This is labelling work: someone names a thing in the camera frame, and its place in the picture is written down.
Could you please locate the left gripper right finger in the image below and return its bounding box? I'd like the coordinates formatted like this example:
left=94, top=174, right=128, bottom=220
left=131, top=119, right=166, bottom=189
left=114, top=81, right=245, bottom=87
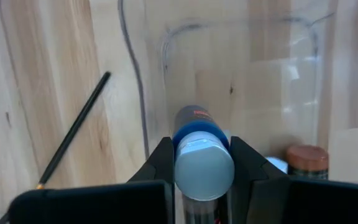
left=228, top=136, right=358, bottom=224

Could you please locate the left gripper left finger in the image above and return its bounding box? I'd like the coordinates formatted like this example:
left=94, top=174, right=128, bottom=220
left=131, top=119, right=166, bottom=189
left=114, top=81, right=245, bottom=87
left=0, top=136, right=176, bottom=224

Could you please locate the orange paint bottle black label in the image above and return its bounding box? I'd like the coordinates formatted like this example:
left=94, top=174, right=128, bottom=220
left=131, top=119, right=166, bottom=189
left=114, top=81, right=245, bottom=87
left=285, top=144, right=329, bottom=181

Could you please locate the small blue paint bottle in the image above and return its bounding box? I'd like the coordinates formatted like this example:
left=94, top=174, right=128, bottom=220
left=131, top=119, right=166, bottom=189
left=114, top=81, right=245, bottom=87
left=171, top=105, right=236, bottom=202

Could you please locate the clear plastic bin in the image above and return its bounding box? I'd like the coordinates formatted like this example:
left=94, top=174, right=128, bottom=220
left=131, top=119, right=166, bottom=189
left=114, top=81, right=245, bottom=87
left=116, top=0, right=338, bottom=187

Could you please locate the black paintbrush orange ferrule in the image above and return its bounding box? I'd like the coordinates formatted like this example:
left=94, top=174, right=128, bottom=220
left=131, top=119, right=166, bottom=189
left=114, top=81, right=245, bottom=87
left=35, top=71, right=112, bottom=190

